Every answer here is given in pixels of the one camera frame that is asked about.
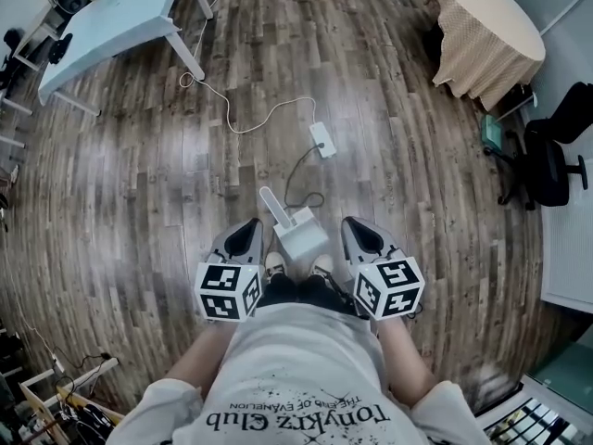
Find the black disc-shaped object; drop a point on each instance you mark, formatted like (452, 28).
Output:
(61, 47)

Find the white printed t-shirt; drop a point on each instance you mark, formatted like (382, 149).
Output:
(296, 369)

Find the person's black trousers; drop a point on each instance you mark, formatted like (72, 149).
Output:
(301, 292)

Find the person's right forearm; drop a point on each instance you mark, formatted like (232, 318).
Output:
(407, 357)

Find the round table with beige cloth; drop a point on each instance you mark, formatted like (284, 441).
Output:
(486, 30)

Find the person's right beige shoe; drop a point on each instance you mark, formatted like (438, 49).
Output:
(323, 264)

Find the white metal rack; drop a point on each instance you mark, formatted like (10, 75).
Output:
(14, 107)

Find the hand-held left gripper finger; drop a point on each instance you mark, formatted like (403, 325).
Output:
(221, 244)
(259, 248)

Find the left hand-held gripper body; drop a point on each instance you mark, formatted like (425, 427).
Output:
(227, 292)

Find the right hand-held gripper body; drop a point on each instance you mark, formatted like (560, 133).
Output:
(391, 288)

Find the person's beige shoe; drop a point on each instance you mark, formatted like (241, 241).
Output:
(275, 262)
(323, 264)

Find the person's left forearm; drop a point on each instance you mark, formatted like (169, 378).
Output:
(199, 352)

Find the green box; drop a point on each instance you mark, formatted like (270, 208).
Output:
(492, 131)

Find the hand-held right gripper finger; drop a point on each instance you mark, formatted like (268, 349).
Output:
(382, 237)
(351, 246)

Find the black office chair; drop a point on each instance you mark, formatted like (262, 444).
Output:
(553, 169)

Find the wooden frame rack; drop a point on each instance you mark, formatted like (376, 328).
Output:
(46, 387)

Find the large white table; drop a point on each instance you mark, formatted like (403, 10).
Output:
(116, 21)

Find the small white desk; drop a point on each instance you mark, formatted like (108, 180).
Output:
(32, 33)

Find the person's left beige shoe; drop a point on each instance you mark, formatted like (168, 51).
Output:
(275, 262)

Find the white power strip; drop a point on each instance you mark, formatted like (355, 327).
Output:
(323, 141)

